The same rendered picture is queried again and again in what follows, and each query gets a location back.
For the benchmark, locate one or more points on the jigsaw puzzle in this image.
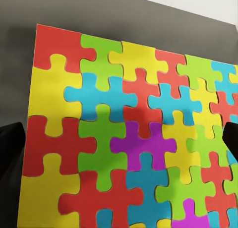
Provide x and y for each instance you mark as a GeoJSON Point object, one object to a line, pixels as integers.
{"type": "Point", "coordinates": [121, 135]}

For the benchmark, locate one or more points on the desk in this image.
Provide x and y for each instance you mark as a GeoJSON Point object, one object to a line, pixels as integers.
{"type": "Point", "coordinates": [140, 22]}

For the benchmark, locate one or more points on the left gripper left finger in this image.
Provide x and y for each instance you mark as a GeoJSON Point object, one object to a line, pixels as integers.
{"type": "Point", "coordinates": [12, 138]}

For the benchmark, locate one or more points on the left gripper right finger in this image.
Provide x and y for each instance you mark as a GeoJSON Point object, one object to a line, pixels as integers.
{"type": "Point", "coordinates": [230, 138]}

